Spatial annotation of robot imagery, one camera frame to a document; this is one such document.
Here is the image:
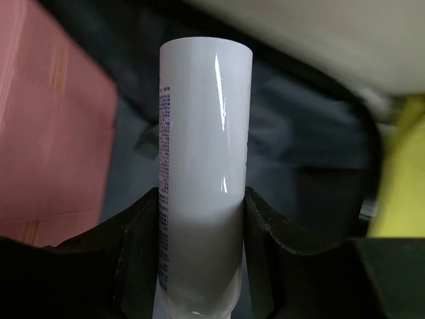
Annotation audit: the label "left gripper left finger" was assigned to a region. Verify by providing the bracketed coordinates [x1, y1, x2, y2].
[1, 188, 159, 318]

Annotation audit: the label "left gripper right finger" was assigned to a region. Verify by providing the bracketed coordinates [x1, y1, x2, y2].
[244, 188, 424, 318]

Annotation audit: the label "yellow-green shorts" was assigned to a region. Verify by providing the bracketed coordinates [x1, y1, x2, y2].
[367, 95, 424, 237]

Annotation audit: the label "yellow hard-shell suitcase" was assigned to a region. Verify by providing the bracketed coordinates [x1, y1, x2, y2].
[43, 1, 383, 240]

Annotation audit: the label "pink toiletry case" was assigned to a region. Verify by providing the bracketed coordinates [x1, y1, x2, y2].
[1, 1, 117, 247]

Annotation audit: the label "white tube bottle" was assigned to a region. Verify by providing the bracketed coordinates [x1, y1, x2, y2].
[158, 37, 253, 318]

